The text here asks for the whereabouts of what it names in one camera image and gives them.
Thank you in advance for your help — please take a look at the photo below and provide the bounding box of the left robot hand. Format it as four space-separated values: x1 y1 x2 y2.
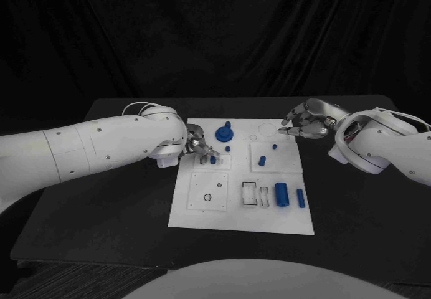
177 123 220 164

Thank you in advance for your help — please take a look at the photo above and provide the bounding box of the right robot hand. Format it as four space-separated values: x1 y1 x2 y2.
276 98 351 140

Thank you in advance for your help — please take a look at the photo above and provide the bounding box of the white task board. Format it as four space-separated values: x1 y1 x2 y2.
167 118 315 236

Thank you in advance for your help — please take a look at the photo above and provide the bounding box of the blue gear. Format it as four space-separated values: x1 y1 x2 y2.
214 127 235 143

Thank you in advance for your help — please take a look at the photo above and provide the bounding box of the large blue cylinder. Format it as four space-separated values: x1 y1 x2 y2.
274 182 289 207

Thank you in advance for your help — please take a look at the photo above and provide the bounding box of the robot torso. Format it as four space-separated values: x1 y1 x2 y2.
121 258 408 299

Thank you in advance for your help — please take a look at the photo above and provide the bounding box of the white cable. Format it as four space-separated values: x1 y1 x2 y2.
121 102 158 116
373 107 431 131

